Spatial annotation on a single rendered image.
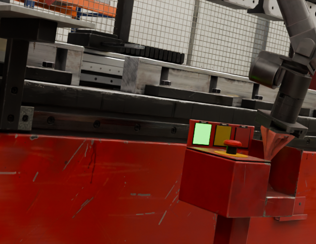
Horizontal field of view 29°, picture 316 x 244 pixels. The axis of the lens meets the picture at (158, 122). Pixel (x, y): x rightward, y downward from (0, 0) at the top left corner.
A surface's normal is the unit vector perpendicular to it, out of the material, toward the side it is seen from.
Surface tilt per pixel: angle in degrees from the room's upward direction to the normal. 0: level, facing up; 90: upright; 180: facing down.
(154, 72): 90
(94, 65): 90
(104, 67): 90
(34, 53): 90
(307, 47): 80
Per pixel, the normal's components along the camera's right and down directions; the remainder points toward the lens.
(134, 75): -0.72, -0.07
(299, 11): -0.38, -0.35
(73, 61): 0.67, 0.14
